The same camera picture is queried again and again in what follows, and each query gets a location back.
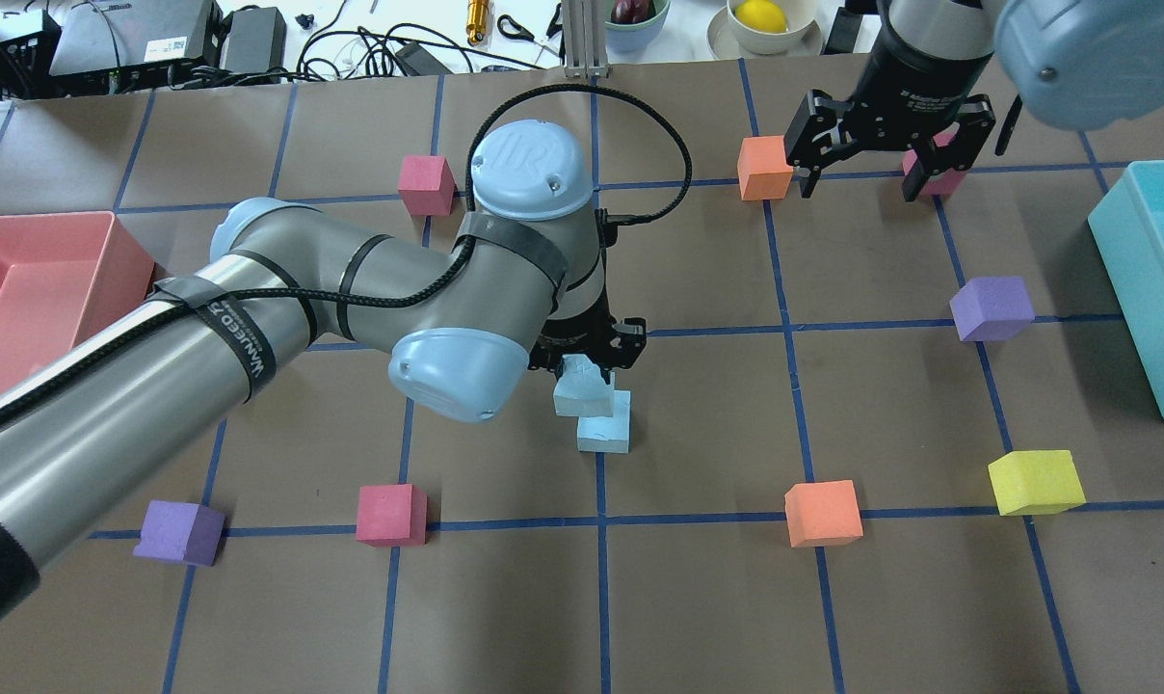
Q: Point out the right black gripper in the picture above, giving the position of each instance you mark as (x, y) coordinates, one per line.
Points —
(908, 108)

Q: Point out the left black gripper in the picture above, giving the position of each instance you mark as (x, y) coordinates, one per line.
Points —
(582, 331)

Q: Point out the light blue block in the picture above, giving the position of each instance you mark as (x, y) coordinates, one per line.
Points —
(607, 434)
(583, 388)

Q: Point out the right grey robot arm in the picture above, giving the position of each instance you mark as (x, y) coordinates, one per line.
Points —
(1073, 65)

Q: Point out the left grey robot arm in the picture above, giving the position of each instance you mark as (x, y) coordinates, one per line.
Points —
(523, 285)

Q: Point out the far right pink block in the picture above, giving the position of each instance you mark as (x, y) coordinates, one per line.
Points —
(939, 184)

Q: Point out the pink block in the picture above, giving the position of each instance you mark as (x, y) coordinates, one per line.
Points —
(427, 186)
(939, 184)
(392, 516)

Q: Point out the black power adapter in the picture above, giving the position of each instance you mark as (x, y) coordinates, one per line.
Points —
(842, 38)

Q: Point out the bowl with yellow lemon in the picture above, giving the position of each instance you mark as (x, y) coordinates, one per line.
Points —
(765, 28)

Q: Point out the far orange foam block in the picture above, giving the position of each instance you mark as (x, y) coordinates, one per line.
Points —
(763, 170)

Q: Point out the orange foam block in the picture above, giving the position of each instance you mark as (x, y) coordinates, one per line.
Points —
(822, 514)
(763, 170)

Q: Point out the right purple foam block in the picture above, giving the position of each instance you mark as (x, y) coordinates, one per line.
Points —
(991, 309)

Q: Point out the purple foam block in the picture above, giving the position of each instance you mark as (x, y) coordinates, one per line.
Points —
(180, 533)
(991, 309)

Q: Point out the far left pink block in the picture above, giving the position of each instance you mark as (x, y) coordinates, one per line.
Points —
(427, 186)

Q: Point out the cyan plastic bin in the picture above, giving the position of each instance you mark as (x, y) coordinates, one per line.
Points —
(1128, 226)

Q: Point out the near orange foam block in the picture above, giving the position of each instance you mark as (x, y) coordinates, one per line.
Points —
(822, 514)

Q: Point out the blue bowl with fruit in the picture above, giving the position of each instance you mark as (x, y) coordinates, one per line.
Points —
(631, 26)

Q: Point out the near left pink block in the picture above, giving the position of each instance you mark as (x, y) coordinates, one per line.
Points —
(392, 516)

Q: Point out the brass cylinder tool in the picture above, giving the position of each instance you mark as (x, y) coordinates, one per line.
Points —
(477, 21)

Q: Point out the yellow foam block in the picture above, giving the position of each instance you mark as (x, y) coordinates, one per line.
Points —
(1035, 483)

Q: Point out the left purple foam block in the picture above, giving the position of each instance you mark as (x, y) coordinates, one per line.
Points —
(180, 533)

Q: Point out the black electronics box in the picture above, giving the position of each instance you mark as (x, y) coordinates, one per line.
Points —
(101, 36)

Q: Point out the pink plastic bin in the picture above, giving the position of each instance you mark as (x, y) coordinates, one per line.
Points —
(63, 278)

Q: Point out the aluminium frame post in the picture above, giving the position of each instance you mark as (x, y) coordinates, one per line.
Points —
(585, 39)

